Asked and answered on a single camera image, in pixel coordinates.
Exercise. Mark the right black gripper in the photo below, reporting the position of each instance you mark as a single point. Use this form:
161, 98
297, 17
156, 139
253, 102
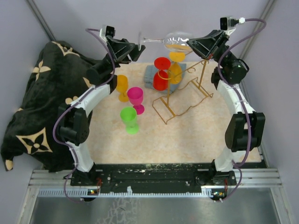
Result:
205, 46

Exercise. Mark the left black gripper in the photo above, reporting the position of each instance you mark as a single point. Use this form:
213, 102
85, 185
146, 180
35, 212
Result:
122, 47

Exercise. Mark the clear glass wine glass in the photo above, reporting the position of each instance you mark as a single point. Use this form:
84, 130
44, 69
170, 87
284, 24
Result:
174, 41

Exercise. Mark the red plastic wine glass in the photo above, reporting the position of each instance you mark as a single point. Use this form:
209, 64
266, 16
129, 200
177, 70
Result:
160, 80

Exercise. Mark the orange plastic wine glass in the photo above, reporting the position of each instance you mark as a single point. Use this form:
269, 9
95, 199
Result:
175, 70

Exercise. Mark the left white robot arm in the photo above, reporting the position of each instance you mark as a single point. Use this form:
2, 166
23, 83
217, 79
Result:
72, 127

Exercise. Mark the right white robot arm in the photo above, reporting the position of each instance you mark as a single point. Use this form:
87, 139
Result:
245, 129

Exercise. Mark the yellow plastic wine glass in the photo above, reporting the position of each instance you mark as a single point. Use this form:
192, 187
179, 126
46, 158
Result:
122, 87

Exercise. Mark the pink plastic wine glass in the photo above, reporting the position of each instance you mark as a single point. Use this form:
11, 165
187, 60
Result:
135, 95

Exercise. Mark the green plastic wine glass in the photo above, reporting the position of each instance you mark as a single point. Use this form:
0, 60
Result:
129, 118

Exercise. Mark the folded light blue jeans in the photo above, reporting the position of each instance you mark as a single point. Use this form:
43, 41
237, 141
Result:
149, 76

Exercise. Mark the black floral blanket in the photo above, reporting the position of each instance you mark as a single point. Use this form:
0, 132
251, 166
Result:
59, 76

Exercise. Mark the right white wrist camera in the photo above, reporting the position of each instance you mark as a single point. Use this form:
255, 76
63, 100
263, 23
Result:
229, 22

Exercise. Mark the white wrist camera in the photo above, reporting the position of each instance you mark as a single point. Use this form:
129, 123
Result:
229, 22
107, 30

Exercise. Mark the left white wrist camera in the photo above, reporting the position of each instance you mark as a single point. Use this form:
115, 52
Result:
107, 30

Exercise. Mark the gold wire glass rack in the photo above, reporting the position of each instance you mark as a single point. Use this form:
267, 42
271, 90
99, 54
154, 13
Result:
182, 99

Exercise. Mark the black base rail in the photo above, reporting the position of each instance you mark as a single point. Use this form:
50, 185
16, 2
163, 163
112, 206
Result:
154, 178

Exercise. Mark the grey cable duct strip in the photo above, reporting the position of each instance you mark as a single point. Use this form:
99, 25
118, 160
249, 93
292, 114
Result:
208, 191

